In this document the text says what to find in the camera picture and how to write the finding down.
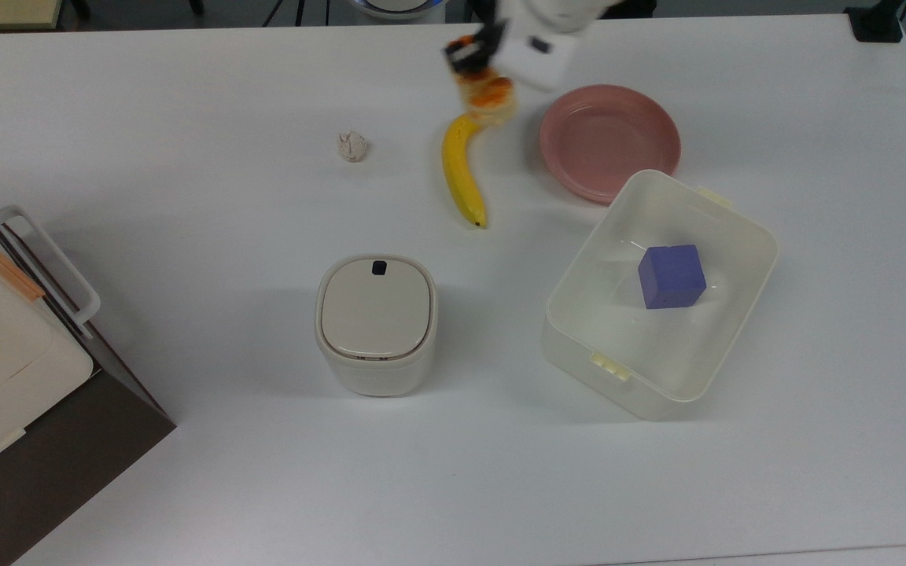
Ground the bread with orange glaze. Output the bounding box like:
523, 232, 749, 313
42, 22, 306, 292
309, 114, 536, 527
456, 70, 518, 128

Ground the white appliance with handle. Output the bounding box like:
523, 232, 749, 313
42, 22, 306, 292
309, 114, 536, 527
0, 171, 178, 566

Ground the white plastic storage box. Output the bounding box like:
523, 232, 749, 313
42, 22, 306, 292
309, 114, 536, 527
543, 168, 779, 422

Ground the orange cabinet handle strip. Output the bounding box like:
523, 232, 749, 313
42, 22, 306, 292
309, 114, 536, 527
0, 231, 46, 303

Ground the black table clamp base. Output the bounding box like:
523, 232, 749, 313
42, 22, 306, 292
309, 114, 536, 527
844, 0, 906, 43

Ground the yellow banana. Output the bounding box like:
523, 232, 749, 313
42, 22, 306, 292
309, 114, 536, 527
441, 112, 490, 230

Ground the purple cube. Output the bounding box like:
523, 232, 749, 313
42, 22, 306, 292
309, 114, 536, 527
638, 244, 708, 311

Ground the cream desktop trash can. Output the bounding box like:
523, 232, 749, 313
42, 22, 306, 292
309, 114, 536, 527
314, 253, 439, 397

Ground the beige wooden desk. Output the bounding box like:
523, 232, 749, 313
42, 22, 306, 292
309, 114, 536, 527
0, 0, 62, 31

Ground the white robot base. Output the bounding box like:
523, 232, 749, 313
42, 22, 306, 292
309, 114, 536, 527
349, 0, 447, 21

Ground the crumpled white paper ball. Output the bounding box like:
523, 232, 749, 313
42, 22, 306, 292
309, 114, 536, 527
337, 130, 370, 164

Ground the pink plastic plate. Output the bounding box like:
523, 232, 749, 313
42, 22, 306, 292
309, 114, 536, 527
540, 84, 683, 206

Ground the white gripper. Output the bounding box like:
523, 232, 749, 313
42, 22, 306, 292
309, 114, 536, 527
443, 14, 581, 93

